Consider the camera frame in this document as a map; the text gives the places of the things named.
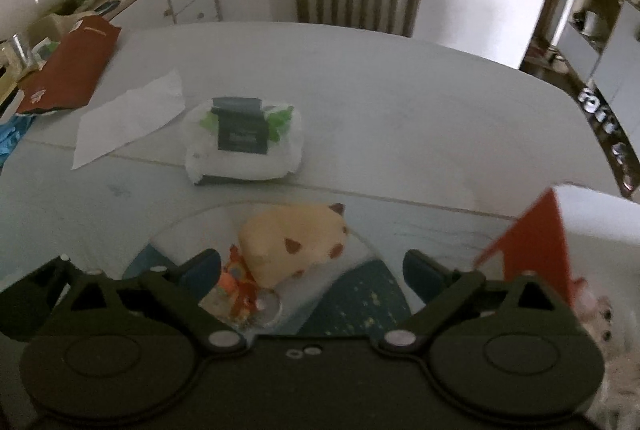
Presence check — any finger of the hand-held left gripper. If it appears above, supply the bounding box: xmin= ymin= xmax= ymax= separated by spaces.
xmin=0 ymin=254 xmax=76 ymax=342

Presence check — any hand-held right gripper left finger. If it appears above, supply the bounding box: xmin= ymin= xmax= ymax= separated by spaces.
xmin=64 ymin=249 xmax=249 ymax=354

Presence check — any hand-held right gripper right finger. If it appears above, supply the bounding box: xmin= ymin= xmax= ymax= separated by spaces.
xmin=381 ymin=249 xmax=572 ymax=354

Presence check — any tan plush toy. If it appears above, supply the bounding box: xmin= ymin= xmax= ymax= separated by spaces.
xmin=237 ymin=203 xmax=348 ymax=288

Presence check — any red cardboard box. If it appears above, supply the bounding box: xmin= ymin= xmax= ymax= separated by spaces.
xmin=472 ymin=182 xmax=640 ymax=311

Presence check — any orange toy figure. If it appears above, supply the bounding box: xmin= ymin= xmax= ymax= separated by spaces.
xmin=215 ymin=245 xmax=261 ymax=326

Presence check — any glass turntable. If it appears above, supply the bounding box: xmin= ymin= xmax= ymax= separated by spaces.
xmin=120 ymin=200 xmax=416 ymax=338

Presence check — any round metal lid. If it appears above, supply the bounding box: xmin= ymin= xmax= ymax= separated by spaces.
xmin=252 ymin=290 xmax=283 ymax=328

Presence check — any white wet wipes pack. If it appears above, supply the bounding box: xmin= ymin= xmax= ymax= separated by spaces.
xmin=184 ymin=96 xmax=304 ymax=187

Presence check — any white paper sheet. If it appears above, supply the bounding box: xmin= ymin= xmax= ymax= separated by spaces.
xmin=71 ymin=69 xmax=185 ymax=171

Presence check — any blue plastic bag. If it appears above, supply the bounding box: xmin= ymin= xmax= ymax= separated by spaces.
xmin=0 ymin=115 xmax=36 ymax=166

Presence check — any red-brown paper bag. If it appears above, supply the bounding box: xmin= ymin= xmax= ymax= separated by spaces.
xmin=15 ymin=15 xmax=122 ymax=116

